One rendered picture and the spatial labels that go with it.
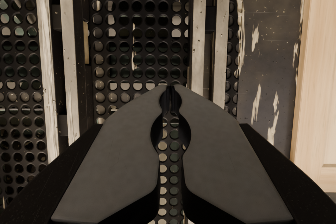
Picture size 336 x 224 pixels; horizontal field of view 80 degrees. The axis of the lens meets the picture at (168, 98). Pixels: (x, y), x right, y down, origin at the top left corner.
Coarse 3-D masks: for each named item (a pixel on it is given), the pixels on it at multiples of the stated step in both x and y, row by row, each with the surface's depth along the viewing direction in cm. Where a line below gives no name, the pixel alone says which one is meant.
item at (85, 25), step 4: (84, 24) 38; (84, 28) 38; (84, 32) 38; (84, 36) 38; (84, 40) 38; (84, 44) 38; (84, 48) 38; (88, 48) 40; (88, 52) 40; (88, 56) 40; (88, 60) 40
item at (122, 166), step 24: (144, 96) 10; (168, 96) 11; (120, 120) 9; (144, 120) 9; (96, 144) 7; (120, 144) 7; (144, 144) 7; (96, 168) 6; (120, 168) 6; (144, 168) 6; (72, 192) 6; (96, 192) 6; (120, 192) 6; (144, 192) 6; (72, 216) 5; (96, 216) 5; (120, 216) 6; (144, 216) 6
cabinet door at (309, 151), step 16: (320, 0) 38; (304, 16) 40; (320, 16) 38; (304, 32) 40; (320, 32) 39; (304, 48) 40; (320, 48) 39; (304, 64) 40; (320, 64) 39; (304, 80) 40; (320, 80) 40; (304, 96) 40; (320, 96) 40; (304, 112) 41; (320, 112) 41; (304, 128) 41; (320, 128) 41; (304, 144) 42; (320, 144) 42; (304, 160) 42; (320, 160) 42; (320, 176) 43
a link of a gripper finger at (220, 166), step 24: (192, 96) 10; (192, 120) 8; (216, 120) 8; (192, 144) 7; (216, 144) 7; (240, 144) 7; (192, 168) 6; (216, 168) 6; (240, 168) 6; (192, 192) 6; (216, 192) 6; (240, 192) 6; (264, 192) 6; (192, 216) 6; (216, 216) 6; (240, 216) 5; (264, 216) 5; (288, 216) 5
